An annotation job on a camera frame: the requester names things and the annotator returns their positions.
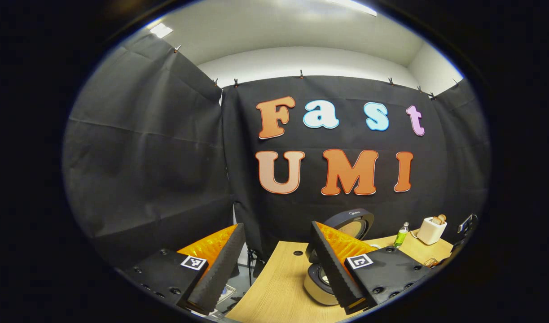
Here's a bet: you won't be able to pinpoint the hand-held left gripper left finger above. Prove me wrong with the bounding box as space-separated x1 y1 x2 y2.
117 223 246 316

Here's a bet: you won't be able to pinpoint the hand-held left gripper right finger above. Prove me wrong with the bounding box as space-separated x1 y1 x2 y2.
309 221 433 314

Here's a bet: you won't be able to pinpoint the black rice cooker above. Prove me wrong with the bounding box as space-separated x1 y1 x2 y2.
303 208 374 306

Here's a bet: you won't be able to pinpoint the black stand leg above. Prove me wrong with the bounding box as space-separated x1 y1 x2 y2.
246 248 262 285

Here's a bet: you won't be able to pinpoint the white toaster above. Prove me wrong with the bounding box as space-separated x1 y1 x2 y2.
417 217 448 245

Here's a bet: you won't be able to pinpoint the green drink bottle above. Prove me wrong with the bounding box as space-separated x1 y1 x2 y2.
393 222 410 249

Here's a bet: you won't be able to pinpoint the black backdrop cloth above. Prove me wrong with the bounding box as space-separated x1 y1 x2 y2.
62 34 490 270

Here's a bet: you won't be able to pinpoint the row of cloth clips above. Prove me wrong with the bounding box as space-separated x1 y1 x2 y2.
175 44 459 100

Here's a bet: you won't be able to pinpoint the square ceiling light panel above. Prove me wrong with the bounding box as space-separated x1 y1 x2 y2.
149 23 173 38

